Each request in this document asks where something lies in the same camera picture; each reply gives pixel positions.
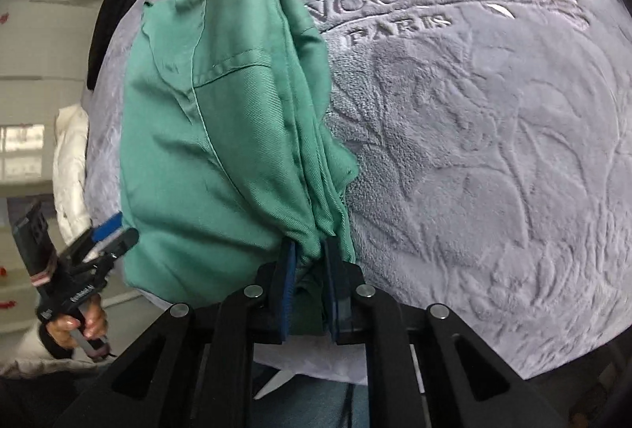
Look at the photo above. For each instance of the person's blue jeans leg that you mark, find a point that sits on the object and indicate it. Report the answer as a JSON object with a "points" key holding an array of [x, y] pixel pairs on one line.
{"points": [[316, 403]]}

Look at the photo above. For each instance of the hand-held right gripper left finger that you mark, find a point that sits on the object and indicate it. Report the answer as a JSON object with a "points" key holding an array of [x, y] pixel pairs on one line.
{"points": [[287, 289]]}

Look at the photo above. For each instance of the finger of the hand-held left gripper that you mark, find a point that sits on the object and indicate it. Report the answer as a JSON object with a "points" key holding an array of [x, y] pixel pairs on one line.
{"points": [[123, 240], [107, 224]]}

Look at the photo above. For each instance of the person's left hand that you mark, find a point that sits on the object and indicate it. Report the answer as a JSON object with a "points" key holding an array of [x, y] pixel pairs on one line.
{"points": [[69, 324]]}

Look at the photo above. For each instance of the green garment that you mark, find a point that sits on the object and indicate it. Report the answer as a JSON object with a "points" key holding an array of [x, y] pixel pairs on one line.
{"points": [[212, 136]]}

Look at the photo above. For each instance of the grey embossed plush blanket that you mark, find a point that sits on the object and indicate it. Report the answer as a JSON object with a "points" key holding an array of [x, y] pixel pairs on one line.
{"points": [[469, 151]]}

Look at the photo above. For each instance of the white bed sheet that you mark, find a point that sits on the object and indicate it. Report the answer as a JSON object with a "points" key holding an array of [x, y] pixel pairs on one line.
{"points": [[316, 363]]}

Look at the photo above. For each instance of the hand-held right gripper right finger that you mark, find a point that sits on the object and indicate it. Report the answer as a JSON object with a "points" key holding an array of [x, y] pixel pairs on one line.
{"points": [[336, 294]]}

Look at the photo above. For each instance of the white puffy jacket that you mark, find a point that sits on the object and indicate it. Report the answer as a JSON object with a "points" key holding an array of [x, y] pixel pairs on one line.
{"points": [[71, 171]]}

